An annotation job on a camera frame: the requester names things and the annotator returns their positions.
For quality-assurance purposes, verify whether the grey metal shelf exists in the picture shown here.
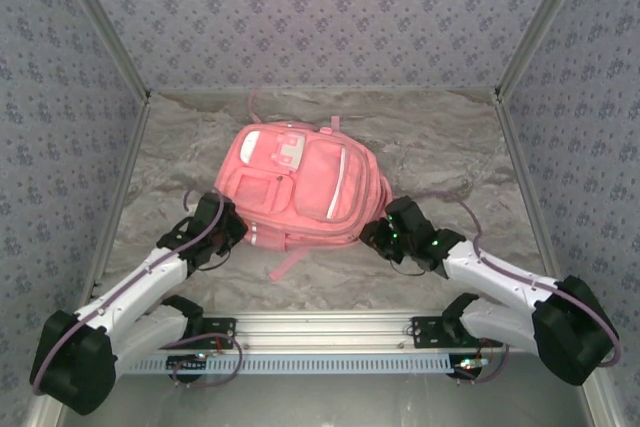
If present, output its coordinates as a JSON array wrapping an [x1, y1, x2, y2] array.
[[54, 352, 596, 427]]

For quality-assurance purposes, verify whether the pink student backpack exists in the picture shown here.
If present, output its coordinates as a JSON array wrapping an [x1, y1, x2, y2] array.
[[213, 89, 397, 283]]

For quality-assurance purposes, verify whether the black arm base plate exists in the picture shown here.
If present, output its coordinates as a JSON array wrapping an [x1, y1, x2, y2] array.
[[179, 316, 237, 350], [411, 316, 504, 349]]

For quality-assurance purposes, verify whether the light blue cable duct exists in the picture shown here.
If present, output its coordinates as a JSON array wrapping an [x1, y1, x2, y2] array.
[[119, 356, 455, 376]]

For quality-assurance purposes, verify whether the aluminium corner post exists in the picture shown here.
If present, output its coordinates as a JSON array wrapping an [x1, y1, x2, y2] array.
[[493, 0, 599, 101], [49, 0, 152, 101]]

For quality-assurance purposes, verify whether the small black controller board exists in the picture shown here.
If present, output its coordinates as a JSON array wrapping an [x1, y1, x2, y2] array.
[[448, 355, 492, 376], [166, 354, 209, 374]]

